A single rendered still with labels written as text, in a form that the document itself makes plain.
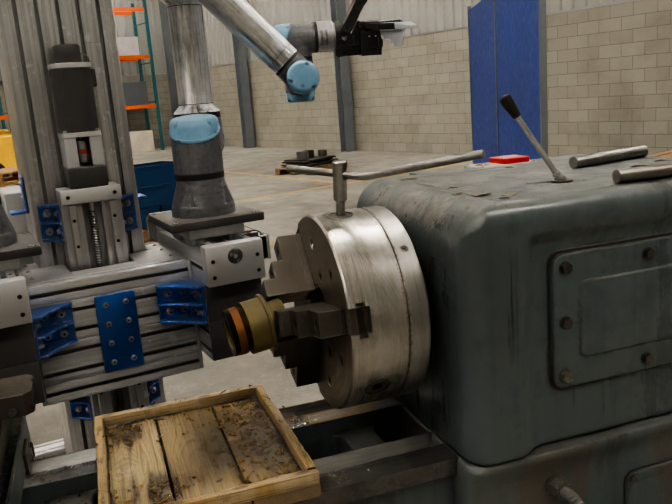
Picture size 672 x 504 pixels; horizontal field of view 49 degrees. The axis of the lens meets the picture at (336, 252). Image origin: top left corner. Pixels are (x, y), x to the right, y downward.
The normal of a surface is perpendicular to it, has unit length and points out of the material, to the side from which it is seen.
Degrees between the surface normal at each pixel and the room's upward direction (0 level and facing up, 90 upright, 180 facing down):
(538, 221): 84
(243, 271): 90
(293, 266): 51
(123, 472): 0
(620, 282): 90
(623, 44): 90
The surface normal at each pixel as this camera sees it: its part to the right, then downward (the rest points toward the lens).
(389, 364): 0.33, 0.48
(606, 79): -0.81, 0.18
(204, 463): -0.07, -0.97
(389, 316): 0.31, 0.04
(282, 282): 0.21, -0.47
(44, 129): 0.46, 0.16
